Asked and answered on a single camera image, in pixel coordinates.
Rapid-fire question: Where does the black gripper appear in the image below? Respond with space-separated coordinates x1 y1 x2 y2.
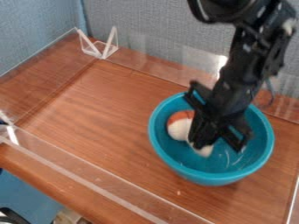
184 42 280 151

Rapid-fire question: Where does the plush mushroom toy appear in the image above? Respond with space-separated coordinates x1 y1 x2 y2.
165 110 214 158

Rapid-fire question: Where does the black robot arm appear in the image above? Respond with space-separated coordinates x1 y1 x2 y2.
184 0 296 151

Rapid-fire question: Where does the blue plastic bowl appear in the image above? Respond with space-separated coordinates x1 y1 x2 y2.
148 92 275 186

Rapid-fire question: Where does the clear acrylic back barrier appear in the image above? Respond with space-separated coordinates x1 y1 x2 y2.
108 47 299 124

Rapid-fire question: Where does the clear acrylic barrier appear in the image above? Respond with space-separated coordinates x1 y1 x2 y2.
108 47 299 124
0 27 85 80
0 111 214 224

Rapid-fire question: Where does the clear acrylic front barrier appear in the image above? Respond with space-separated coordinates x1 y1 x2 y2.
0 111 214 224

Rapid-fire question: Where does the clear acrylic left barrier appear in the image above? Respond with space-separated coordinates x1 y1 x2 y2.
0 27 85 80

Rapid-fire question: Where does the black cable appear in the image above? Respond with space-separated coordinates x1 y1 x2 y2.
260 75 278 106

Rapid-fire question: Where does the clear acrylic corner bracket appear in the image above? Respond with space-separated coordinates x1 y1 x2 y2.
76 26 119 60

